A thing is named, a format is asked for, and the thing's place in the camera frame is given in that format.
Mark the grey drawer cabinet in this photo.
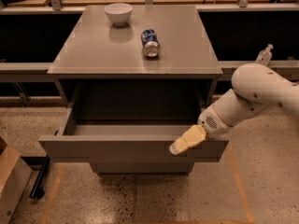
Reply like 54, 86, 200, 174
39, 6, 226, 174

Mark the brown cardboard box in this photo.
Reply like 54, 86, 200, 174
0, 138, 32, 224

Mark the white ceramic bowl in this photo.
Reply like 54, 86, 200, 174
105, 3, 133, 25

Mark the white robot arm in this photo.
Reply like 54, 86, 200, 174
169, 63, 299, 155

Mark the clear sanitizer pump bottle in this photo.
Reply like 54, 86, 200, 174
255, 44, 273, 66

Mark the grey top drawer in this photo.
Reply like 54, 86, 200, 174
37, 80, 229, 164

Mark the grey bottom drawer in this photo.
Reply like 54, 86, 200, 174
90, 162, 193, 174

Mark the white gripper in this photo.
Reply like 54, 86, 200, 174
169, 105, 231, 155

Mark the blue soda can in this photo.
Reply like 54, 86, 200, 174
141, 29, 160, 58

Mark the grey drawer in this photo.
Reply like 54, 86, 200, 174
37, 80, 229, 164
90, 162, 193, 174

